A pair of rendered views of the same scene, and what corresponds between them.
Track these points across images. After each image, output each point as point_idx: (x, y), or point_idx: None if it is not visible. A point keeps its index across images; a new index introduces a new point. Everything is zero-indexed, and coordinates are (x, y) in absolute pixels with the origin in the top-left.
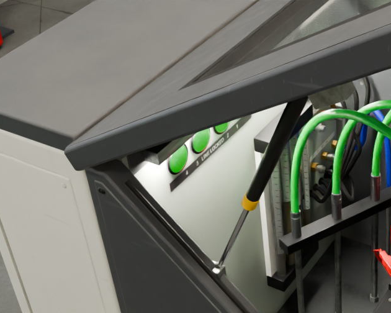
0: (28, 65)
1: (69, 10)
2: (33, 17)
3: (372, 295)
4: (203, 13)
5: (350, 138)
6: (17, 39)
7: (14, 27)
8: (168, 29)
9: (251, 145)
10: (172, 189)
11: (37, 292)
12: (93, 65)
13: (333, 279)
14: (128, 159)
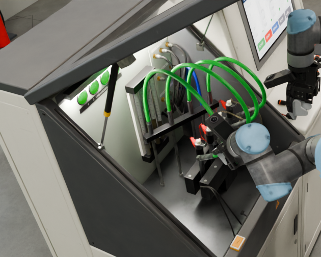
0: (7, 56)
1: None
2: (27, 26)
3: None
4: (94, 25)
5: (179, 83)
6: None
7: (17, 32)
8: (76, 34)
9: (124, 89)
10: (81, 112)
11: (23, 169)
12: (38, 54)
13: (179, 156)
14: (55, 98)
